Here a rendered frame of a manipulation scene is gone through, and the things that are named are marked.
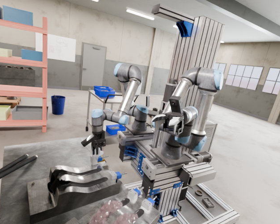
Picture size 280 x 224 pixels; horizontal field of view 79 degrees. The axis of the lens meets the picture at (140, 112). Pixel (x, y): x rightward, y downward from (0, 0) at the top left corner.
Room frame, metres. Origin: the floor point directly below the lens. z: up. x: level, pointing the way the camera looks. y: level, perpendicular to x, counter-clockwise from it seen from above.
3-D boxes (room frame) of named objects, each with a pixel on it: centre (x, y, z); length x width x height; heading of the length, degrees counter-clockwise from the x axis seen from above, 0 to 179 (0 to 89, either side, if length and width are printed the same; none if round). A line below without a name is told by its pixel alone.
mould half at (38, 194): (0.90, 0.33, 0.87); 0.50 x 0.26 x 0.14; 127
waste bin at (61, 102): (4.43, 2.24, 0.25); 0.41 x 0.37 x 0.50; 69
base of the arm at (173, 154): (1.15, -0.28, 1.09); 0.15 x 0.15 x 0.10
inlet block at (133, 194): (0.92, -0.07, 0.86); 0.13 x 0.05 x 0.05; 145
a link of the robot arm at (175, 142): (1.15, -0.28, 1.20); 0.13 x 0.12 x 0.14; 57
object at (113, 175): (1.01, 0.07, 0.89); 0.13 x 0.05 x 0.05; 127
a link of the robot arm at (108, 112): (1.21, 0.24, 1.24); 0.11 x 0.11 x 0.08; 70
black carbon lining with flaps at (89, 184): (0.90, 0.31, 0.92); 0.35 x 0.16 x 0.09; 127
